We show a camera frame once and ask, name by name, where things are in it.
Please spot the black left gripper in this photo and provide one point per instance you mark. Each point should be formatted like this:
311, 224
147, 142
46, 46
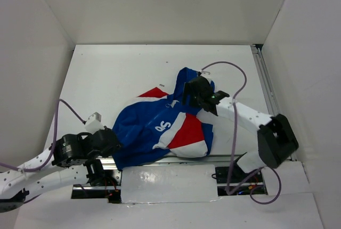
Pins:
111, 150

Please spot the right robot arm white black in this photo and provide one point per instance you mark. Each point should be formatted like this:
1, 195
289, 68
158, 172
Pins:
247, 118

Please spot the aluminium side rail frame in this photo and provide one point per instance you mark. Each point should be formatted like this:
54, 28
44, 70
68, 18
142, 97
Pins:
271, 101

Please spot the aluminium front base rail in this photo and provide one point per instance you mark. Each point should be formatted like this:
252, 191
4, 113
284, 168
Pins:
172, 159

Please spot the white foil covered panel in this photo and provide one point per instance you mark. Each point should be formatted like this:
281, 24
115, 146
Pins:
168, 184

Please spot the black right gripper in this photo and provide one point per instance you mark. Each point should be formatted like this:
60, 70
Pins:
188, 90

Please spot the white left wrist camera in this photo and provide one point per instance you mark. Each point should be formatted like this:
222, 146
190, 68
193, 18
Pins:
93, 123

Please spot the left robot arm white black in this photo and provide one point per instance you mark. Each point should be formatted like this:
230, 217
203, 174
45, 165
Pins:
72, 160

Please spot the blue white red jacket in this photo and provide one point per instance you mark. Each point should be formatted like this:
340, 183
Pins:
155, 124

